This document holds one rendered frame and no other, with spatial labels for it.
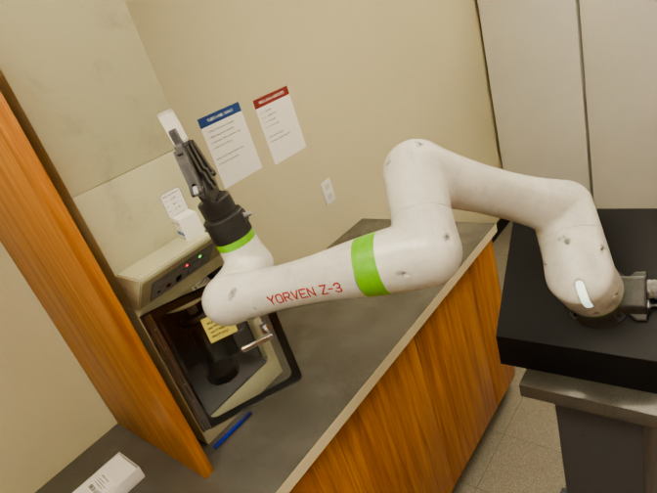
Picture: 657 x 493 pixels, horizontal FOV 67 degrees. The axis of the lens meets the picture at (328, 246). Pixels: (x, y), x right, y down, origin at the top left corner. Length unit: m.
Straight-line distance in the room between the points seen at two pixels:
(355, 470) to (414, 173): 1.00
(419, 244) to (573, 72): 2.99
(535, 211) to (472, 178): 0.19
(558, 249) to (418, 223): 0.39
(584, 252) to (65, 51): 1.16
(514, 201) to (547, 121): 2.82
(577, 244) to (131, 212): 1.00
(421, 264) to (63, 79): 0.85
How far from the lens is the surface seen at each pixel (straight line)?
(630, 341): 1.33
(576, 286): 1.12
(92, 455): 1.79
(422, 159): 0.91
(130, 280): 1.21
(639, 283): 1.29
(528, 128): 3.92
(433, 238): 0.83
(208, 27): 2.03
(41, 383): 1.74
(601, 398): 1.36
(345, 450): 1.55
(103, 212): 1.25
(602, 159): 3.88
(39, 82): 1.23
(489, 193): 1.01
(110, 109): 1.28
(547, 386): 1.39
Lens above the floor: 1.90
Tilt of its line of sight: 24 degrees down
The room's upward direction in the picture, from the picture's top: 18 degrees counter-clockwise
